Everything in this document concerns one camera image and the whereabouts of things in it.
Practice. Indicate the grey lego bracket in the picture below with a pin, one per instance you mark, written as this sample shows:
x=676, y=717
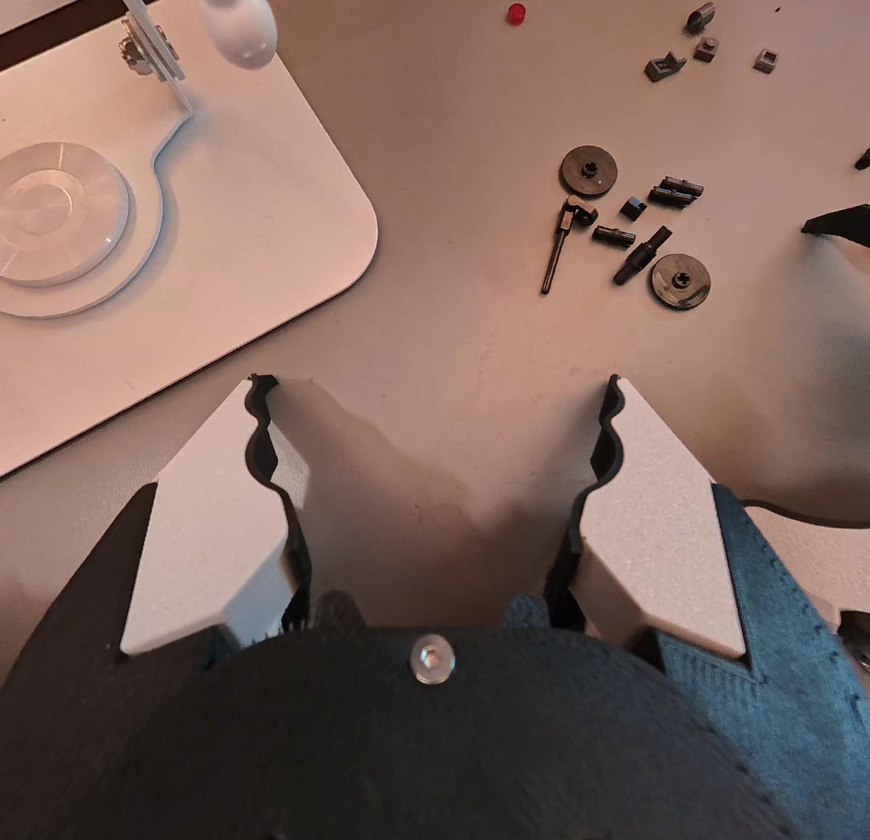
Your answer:
x=663, y=71

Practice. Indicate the grey lego tube connector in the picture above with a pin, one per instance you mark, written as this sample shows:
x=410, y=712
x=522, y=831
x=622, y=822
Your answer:
x=700, y=18

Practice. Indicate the red round lego stud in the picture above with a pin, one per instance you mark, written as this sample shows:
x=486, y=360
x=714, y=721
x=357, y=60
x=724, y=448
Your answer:
x=516, y=14

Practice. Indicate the small black lego part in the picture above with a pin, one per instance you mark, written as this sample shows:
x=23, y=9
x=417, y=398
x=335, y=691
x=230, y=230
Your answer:
x=863, y=160

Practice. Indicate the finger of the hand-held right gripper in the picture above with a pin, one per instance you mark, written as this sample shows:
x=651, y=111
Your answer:
x=815, y=561

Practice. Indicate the grey lego stud brick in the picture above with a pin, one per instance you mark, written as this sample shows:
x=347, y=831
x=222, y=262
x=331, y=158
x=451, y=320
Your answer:
x=707, y=51

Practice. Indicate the black wedge-shaped part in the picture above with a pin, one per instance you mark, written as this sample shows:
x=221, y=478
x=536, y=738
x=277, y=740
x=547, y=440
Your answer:
x=846, y=222

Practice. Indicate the white book stand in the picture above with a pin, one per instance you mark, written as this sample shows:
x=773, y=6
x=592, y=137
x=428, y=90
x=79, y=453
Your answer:
x=272, y=228

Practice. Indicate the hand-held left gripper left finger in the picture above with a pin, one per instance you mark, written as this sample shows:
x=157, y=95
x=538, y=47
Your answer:
x=204, y=527

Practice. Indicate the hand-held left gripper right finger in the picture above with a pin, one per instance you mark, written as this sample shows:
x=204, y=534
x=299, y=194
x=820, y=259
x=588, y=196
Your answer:
x=652, y=527

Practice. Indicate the grey square lego piece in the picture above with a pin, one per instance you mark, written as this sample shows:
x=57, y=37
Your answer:
x=766, y=62

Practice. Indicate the cluster of black lego pieces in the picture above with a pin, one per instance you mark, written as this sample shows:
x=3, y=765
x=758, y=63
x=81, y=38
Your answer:
x=588, y=170

